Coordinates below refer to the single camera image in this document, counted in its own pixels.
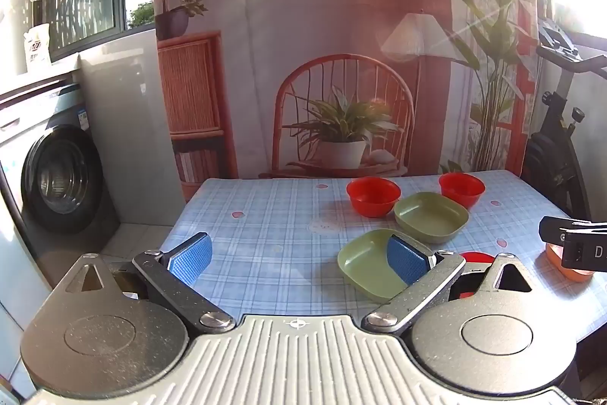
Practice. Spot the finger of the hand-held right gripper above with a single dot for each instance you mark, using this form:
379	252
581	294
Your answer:
552	228

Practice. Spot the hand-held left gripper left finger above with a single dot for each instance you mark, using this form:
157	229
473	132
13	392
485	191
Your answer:
192	260

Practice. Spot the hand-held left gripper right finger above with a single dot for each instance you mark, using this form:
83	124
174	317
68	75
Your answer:
407	259

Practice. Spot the orange plastic bowl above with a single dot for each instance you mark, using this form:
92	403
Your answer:
576	273

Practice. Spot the green square plate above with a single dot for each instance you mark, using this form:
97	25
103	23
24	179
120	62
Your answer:
365	262
429	215

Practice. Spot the red plastic bowl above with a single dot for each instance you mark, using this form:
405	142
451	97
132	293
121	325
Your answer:
476	257
373	195
461	188

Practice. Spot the black exercise bike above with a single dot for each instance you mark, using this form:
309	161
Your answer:
550	158

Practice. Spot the blue plaid tablecloth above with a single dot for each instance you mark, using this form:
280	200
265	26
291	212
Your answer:
275	224

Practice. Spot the grey washing machine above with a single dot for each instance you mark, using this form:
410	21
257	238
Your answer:
57	177

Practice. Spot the white printed bag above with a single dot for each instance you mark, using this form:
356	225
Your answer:
38	49

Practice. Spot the printed backdrop cloth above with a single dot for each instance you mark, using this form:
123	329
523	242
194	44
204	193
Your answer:
308	6

